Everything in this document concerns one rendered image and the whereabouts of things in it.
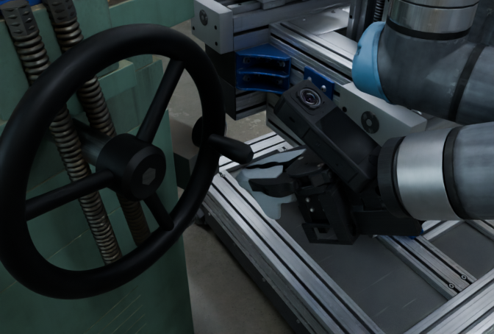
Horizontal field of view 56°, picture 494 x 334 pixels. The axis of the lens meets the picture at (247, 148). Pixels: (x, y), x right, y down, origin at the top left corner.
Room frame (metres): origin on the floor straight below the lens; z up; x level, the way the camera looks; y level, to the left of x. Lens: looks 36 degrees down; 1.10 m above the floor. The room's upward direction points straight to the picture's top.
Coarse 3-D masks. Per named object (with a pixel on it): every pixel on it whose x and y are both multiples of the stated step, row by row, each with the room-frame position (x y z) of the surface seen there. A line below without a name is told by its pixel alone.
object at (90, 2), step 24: (72, 0) 0.44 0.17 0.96; (96, 0) 0.46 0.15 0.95; (0, 24) 0.38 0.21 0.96; (48, 24) 0.41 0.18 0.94; (96, 24) 0.46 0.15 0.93; (0, 48) 0.38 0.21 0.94; (48, 48) 0.41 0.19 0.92; (0, 72) 0.37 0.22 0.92; (24, 72) 0.39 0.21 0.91; (0, 96) 0.36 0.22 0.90
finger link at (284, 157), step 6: (300, 150) 0.41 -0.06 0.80; (270, 156) 0.43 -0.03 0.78; (276, 156) 0.42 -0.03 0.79; (282, 156) 0.41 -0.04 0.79; (288, 156) 0.40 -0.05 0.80; (294, 156) 0.40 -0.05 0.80; (258, 162) 0.42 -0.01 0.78; (264, 162) 0.41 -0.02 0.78; (270, 162) 0.41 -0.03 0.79; (276, 162) 0.40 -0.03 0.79; (282, 162) 0.39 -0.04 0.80; (288, 162) 0.39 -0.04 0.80; (252, 168) 0.42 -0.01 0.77
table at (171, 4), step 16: (112, 0) 0.61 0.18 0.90; (128, 0) 0.62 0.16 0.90; (144, 0) 0.63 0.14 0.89; (160, 0) 0.66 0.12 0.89; (176, 0) 0.68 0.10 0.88; (192, 0) 0.71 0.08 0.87; (112, 16) 0.59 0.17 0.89; (128, 16) 0.61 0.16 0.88; (144, 16) 0.63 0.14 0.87; (160, 16) 0.66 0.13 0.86; (176, 16) 0.68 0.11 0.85; (192, 16) 0.71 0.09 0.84; (128, 64) 0.48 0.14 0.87; (112, 80) 0.46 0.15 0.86; (128, 80) 0.48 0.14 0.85; (112, 96) 0.46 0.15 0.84; (80, 112) 0.42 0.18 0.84; (0, 128) 0.36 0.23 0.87
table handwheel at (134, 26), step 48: (96, 48) 0.35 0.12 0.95; (144, 48) 0.38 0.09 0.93; (192, 48) 0.43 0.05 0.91; (48, 96) 0.31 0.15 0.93; (0, 144) 0.28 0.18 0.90; (96, 144) 0.39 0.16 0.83; (144, 144) 0.37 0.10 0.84; (0, 192) 0.26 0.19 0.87; (48, 192) 0.30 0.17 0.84; (144, 192) 0.35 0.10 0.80; (192, 192) 0.43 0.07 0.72; (0, 240) 0.25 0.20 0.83; (48, 288) 0.26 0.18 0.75; (96, 288) 0.30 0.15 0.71
